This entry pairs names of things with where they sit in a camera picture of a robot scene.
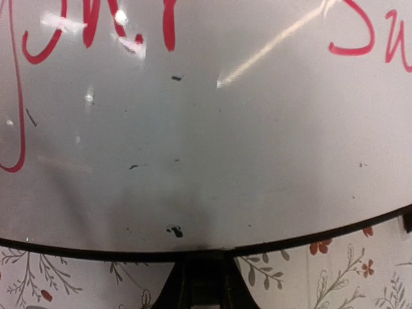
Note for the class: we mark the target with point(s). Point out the white dry-erase whiteboard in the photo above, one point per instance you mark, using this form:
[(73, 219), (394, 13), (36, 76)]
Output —
[(163, 126)]

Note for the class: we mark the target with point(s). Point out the floral patterned table mat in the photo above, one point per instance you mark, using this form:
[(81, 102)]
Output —
[(366, 269)]

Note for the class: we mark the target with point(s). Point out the wire whiteboard easel stand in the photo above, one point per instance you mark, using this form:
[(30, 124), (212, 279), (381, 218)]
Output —
[(407, 222)]

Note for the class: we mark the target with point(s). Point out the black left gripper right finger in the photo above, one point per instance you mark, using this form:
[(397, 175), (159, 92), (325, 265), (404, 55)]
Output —
[(233, 291)]

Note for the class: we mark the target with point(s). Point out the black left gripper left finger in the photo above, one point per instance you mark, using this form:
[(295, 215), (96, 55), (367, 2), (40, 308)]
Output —
[(176, 292)]

